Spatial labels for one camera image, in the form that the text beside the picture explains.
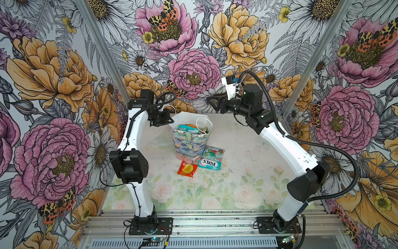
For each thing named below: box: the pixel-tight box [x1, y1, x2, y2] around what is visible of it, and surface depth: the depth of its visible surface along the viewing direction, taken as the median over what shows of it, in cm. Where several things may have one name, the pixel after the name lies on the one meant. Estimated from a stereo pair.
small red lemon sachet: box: [177, 160, 198, 178], surface depth 94 cm
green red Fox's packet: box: [197, 145, 226, 171], surface depth 97 cm
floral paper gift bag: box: [168, 111, 214, 164], surface depth 87 cm
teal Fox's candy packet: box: [177, 123, 205, 135], surface depth 91 cm
